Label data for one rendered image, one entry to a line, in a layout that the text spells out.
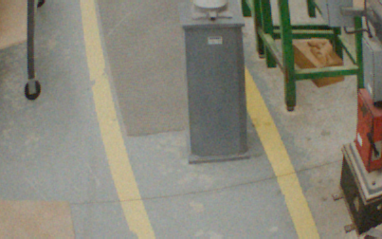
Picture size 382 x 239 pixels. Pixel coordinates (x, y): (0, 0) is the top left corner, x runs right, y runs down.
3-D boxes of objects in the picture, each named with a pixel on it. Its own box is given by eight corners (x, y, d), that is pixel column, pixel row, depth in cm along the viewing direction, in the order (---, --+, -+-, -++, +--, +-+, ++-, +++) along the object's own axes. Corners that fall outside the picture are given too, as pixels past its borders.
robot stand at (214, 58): (189, 164, 475) (181, 25, 438) (184, 130, 498) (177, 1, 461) (250, 158, 476) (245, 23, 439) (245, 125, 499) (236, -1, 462)
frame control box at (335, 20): (374, 52, 386) (371, 5, 372) (340, 53, 383) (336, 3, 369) (357, 27, 406) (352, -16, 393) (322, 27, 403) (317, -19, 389)
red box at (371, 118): (384, 168, 403) (390, 102, 384) (366, 174, 401) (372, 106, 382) (372, 141, 424) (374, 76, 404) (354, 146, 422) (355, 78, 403)
